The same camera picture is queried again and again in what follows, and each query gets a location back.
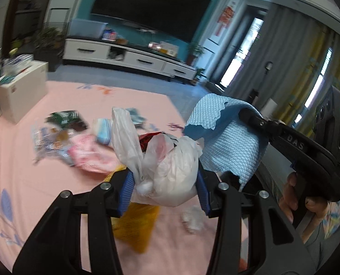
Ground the yellow paper bag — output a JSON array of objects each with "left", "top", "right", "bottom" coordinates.
[{"left": 105, "top": 165, "right": 161, "bottom": 254}]

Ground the person's right forearm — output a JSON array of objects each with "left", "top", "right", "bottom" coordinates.
[{"left": 300, "top": 202, "right": 340, "bottom": 245}]

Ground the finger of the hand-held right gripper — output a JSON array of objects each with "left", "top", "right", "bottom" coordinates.
[{"left": 239, "top": 107, "right": 274, "bottom": 142}]

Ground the pink leaf print tablecloth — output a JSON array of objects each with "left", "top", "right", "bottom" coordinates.
[{"left": 0, "top": 80, "right": 262, "bottom": 275}]

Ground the white tv cabinet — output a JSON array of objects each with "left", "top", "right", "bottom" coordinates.
[{"left": 63, "top": 38, "right": 198, "bottom": 82}]

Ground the grey yellow patterned curtain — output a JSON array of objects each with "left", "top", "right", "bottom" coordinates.
[{"left": 211, "top": 4, "right": 340, "bottom": 141}]

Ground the black television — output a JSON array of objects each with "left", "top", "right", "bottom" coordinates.
[{"left": 90, "top": 0, "right": 211, "bottom": 43}]

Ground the red snack wrapper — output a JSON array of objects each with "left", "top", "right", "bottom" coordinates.
[{"left": 138, "top": 132, "right": 171, "bottom": 153}]

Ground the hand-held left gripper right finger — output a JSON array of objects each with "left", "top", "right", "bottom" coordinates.
[{"left": 197, "top": 169, "right": 316, "bottom": 275}]

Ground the dark green snack wrapper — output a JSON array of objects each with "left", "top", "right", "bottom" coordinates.
[{"left": 45, "top": 109, "right": 88, "bottom": 132}]

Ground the pink plastic bag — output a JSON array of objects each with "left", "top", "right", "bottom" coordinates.
[{"left": 68, "top": 134, "right": 125, "bottom": 174}]

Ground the white cylinder appliance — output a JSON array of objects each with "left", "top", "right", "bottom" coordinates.
[{"left": 262, "top": 98, "right": 277, "bottom": 118}]

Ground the small potted plant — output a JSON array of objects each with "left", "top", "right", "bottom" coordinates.
[{"left": 193, "top": 67, "right": 207, "bottom": 85}]

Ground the light blue textured cloth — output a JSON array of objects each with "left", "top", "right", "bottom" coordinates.
[{"left": 183, "top": 93, "right": 270, "bottom": 193}]

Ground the translucent storage bin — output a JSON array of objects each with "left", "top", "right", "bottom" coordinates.
[{"left": 70, "top": 19, "right": 109, "bottom": 39}]

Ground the white plastic bag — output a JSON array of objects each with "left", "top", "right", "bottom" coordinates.
[{"left": 111, "top": 107, "right": 204, "bottom": 207}]

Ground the blue face mask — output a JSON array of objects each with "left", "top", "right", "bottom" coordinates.
[{"left": 93, "top": 117, "right": 114, "bottom": 146}]

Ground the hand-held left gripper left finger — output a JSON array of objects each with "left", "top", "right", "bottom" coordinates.
[{"left": 12, "top": 170, "right": 136, "bottom": 275}]

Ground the clear blue snack wrapper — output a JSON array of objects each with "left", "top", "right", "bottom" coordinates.
[{"left": 31, "top": 125, "right": 77, "bottom": 164}]

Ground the large leafy potted plant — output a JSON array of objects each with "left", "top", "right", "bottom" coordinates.
[{"left": 33, "top": 27, "right": 65, "bottom": 73}]

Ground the potted plant in red pot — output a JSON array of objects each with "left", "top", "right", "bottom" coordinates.
[{"left": 187, "top": 42, "right": 205, "bottom": 66}]

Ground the crumpled white tissue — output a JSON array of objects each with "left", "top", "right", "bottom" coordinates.
[{"left": 181, "top": 206, "right": 208, "bottom": 234}]

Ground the person's right hand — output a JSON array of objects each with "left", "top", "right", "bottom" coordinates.
[{"left": 279, "top": 172, "right": 329, "bottom": 235}]

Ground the white box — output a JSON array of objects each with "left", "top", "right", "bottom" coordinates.
[{"left": 0, "top": 60, "right": 49, "bottom": 124}]

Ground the grey sofa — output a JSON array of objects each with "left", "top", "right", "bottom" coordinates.
[{"left": 256, "top": 143, "right": 302, "bottom": 198}]

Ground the black floor lamp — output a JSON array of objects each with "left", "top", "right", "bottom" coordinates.
[{"left": 264, "top": 61, "right": 274, "bottom": 92}]

